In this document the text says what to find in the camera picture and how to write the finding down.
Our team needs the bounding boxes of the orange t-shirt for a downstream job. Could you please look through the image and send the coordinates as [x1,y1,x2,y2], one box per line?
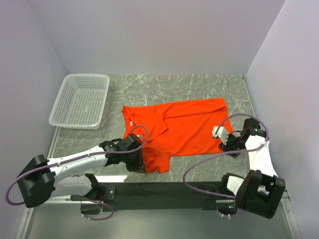
[122,98,232,173]

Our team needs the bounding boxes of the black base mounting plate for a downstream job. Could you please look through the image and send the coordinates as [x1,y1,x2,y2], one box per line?
[70,181,237,215]

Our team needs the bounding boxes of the aluminium frame rail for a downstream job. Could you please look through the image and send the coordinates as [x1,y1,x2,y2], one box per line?
[14,196,73,239]

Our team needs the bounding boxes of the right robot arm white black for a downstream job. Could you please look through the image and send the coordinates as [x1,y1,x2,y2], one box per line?
[212,118,286,219]

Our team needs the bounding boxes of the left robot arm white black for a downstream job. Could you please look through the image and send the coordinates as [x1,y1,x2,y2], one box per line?
[17,133,145,208]

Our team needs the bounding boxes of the white perforated plastic basket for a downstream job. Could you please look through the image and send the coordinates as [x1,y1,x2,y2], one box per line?
[49,74,110,129]

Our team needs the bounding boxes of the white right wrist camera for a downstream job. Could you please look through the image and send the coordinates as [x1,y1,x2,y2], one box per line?
[212,126,230,144]

